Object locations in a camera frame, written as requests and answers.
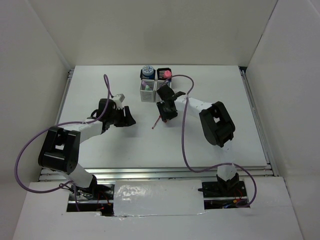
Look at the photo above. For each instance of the black left slotted container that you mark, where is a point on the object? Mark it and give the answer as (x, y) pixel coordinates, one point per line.
(147, 76)

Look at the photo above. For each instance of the purple highlighter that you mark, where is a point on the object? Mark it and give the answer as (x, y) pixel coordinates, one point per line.
(143, 84)

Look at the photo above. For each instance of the aluminium front rail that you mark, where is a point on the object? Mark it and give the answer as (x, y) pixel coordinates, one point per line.
(110, 174)

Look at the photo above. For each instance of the white left slotted container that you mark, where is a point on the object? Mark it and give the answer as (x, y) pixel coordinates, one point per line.
(148, 96)

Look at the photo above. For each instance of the black right slotted container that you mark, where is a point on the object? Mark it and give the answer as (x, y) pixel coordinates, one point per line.
(160, 71)

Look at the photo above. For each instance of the blue glue jar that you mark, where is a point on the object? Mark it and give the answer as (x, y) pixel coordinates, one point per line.
(147, 68)

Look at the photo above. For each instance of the white slotted container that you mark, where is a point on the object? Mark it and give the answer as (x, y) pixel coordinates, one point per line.
(159, 84)
(148, 96)

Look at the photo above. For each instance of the white right slotted container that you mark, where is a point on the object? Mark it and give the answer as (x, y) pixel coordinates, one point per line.
(159, 84)

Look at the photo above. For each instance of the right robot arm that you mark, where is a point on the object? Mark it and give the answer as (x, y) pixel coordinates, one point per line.
(217, 126)

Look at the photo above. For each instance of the pink capped bottle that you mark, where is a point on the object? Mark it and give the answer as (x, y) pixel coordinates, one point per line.
(167, 74)

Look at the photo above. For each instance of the red pen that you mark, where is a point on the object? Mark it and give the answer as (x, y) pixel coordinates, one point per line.
(155, 124)

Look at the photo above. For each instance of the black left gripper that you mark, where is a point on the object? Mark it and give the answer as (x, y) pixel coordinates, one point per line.
(126, 121)

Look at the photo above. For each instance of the black slotted container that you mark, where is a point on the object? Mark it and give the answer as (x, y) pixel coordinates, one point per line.
(147, 76)
(160, 71)

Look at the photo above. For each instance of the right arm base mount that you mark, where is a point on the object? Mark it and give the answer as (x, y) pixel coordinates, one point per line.
(217, 197)

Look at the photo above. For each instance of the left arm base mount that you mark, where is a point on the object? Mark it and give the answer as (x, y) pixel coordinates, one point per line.
(102, 201)

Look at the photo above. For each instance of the white foil front panel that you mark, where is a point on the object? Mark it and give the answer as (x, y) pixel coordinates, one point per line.
(158, 198)

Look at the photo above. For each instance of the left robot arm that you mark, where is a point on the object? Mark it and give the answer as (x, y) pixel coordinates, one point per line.
(61, 147)

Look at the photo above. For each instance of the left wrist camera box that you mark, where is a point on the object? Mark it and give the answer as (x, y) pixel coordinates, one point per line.
(118, 99)

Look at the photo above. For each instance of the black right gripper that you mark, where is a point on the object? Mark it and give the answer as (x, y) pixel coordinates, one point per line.
(160, 105)

